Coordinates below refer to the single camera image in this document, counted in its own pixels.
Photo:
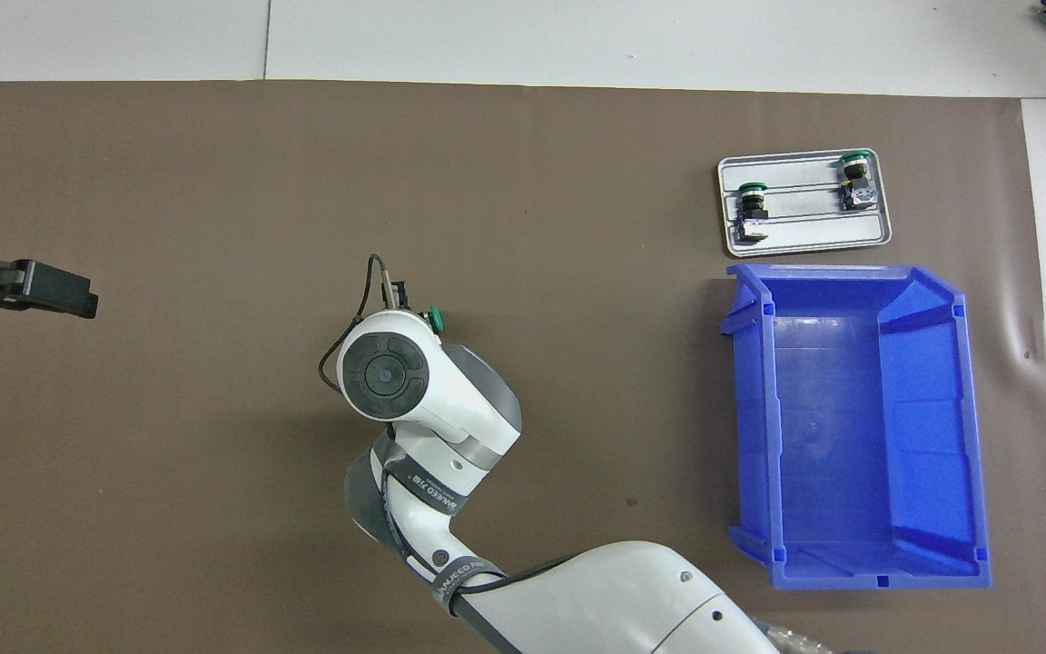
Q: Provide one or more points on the green push button switch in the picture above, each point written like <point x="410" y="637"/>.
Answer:
<point x="857" y="191"/>
<point x="437" y="319"/>
<point x="753" y="213"/>

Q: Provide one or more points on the grey metal tray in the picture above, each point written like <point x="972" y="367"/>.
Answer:
<point x="804" y="227"/>

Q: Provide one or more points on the brown paper table mat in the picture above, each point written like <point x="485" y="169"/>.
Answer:
<point x="532" y="182"/>

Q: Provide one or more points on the blue plastic storage bin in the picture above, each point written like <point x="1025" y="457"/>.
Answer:
<point x="850" y="436"/>

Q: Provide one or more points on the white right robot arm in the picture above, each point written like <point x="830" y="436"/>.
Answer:
<point x="450" y="400"/>

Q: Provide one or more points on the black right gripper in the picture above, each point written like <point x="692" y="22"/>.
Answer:
<point x="401" y="295"/>

